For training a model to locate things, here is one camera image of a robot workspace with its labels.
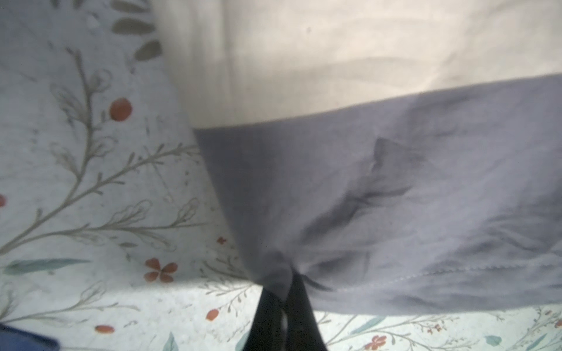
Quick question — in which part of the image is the navy blue folded cloth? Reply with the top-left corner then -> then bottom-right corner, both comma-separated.
0,325 -> 60,351

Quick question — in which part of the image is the floral table cloth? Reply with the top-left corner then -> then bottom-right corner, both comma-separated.
1,1 -> 561,350

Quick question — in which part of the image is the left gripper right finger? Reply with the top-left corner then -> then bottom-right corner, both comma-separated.
283,272 -> 327,351

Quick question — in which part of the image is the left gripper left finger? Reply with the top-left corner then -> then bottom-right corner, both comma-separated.
243,289 -> 285,351

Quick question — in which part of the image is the beige and grey pillowcase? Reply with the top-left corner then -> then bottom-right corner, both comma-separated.
152,1 -> 561,315

